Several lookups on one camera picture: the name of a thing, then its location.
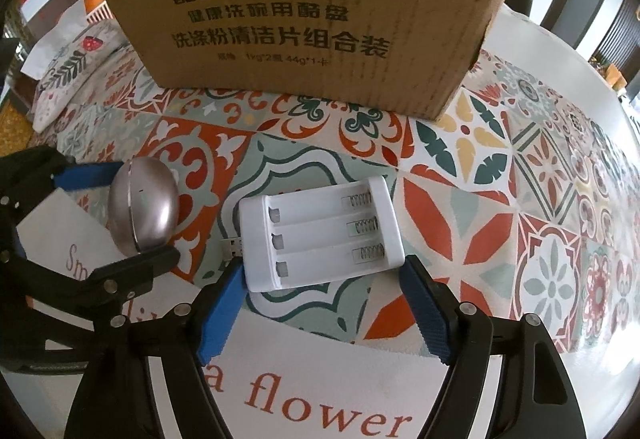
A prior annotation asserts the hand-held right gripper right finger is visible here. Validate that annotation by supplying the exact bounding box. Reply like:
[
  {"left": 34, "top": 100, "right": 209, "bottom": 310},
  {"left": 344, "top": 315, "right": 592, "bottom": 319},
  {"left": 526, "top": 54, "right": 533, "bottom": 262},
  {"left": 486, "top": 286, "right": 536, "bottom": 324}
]
[{"left": 400, "top": 255, "right": 587, "bottom": 439}]

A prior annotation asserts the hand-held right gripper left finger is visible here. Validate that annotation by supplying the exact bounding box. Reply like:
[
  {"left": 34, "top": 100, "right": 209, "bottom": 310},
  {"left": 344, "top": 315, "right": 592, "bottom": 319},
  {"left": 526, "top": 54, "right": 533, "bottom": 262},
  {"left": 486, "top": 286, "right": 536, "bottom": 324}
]
[{"left": 64, "top": 259, "right": 247, "bottom": 439}]

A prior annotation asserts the white plastic fruit basket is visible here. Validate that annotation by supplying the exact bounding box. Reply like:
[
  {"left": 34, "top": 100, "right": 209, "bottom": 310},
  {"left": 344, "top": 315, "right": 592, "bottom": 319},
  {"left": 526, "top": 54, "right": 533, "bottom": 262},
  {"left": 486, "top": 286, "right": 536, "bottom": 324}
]
[{"left": 85, "top": 2, "right": 114, "bottom": 26}]

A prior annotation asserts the silver egg-shaped case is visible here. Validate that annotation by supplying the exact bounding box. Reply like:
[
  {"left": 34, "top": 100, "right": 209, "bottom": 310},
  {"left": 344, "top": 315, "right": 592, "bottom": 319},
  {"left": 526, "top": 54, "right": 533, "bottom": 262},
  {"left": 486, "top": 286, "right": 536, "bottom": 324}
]
[{"left": 108, "top": 156, "right": 179, "bottom": 256}]

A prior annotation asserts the floral fabric tissue pouch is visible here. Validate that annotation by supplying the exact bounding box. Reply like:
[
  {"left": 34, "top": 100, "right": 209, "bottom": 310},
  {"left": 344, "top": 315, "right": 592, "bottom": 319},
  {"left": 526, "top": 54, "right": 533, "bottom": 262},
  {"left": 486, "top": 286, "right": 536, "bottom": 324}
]
[{"left": 22, "top": 2, "right": 146, "bottom": 130}]

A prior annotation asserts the brown cardboard box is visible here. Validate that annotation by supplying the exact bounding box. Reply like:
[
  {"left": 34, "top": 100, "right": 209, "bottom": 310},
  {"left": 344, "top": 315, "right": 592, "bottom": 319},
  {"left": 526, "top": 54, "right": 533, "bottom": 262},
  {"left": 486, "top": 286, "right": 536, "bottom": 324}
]
[{"left": 89, "top": 0, "right": 536, "bottom": 122}]

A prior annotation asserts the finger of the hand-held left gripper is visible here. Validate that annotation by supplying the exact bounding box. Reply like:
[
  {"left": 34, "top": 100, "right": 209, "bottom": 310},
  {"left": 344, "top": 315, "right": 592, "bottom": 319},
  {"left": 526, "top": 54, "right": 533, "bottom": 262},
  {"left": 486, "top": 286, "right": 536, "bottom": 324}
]
[
  {"left": 27, "top": 246, "right": 181, "bottom": 321},
  {"left": 0, "top": 146, "right": 126, "bottom": 230}
]

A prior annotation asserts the white battery charger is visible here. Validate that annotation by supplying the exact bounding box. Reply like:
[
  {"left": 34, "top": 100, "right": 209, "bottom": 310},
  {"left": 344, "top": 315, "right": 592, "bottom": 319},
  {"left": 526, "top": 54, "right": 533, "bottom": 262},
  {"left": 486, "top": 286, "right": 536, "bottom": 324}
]
[{"left": 222, "top": 176, "right": 406, "bottom": 294}]

